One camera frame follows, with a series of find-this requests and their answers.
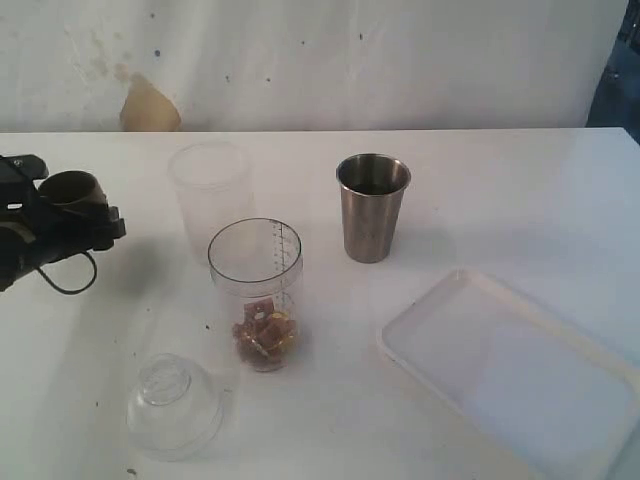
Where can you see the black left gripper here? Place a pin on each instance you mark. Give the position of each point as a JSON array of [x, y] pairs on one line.
[[34, 232]]

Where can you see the brown wooden round cup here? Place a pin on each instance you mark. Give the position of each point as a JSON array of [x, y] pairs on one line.
[[73, 189]]

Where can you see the translucent plastic tall container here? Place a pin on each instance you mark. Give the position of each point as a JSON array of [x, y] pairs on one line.
[[214, 188]]

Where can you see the clear plastic shaker cup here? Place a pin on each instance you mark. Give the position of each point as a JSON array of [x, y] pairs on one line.
[[256, 266]]

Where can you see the clear dome shaker lid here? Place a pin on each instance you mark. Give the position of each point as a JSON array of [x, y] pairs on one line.
[[175, 408]]

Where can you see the stainless steel tumbler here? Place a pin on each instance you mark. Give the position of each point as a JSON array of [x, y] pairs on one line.
[[372, 187]]

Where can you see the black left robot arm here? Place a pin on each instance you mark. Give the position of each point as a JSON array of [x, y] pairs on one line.
[[50, 218]]

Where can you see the white rectangular plastic tray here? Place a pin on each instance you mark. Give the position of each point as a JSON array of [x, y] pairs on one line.
[[536, 385]]

